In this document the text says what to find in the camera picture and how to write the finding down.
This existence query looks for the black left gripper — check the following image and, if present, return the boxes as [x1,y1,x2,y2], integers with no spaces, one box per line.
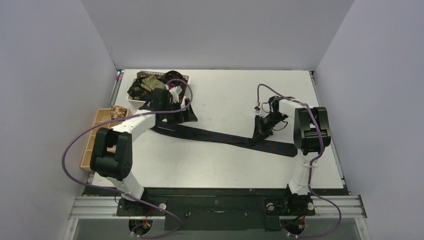
[162,98,197,125]

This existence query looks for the blue brown striped tie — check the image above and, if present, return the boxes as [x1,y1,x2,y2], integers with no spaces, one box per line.
[151,122,298,157]

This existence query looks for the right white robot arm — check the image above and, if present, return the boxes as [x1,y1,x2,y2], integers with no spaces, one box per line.
[251,96,331,214]

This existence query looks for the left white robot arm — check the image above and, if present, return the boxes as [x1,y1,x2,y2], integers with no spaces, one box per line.
[90,87,193,215]

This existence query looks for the pile of patterned ties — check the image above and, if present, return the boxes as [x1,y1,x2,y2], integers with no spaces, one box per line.
[127,70,188,102]

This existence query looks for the white perforated plastic basket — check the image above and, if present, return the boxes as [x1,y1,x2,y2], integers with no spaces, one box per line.
[127,70,190,109]

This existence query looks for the rolled floral tie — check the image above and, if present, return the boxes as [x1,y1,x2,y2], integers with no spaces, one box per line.
[110,105,129,120]

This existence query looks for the wooden compartment tray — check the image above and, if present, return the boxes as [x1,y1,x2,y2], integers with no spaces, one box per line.
[80,107,132,172]

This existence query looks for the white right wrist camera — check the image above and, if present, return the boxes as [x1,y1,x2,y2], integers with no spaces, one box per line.
[254,105,262,113]

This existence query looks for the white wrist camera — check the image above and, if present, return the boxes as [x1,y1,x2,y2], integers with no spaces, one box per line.
[168,86,182,103]
[254,105,262,113]

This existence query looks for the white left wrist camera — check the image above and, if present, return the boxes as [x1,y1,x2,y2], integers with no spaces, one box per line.
[168,86,182,103]

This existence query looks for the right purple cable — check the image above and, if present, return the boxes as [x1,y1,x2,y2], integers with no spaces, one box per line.
[256,83,343,239]

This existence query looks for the purple cable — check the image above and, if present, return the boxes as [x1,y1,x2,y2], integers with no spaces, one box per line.
[61,78,194,239]
[256,83,343,239]

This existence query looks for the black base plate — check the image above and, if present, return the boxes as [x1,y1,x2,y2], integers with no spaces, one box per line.
[71,187,349,232]

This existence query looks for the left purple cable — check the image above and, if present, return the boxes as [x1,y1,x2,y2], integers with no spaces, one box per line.
[61,78,194,239]

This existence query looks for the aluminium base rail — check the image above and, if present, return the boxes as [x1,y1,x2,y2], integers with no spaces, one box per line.
[69,195,367,220]

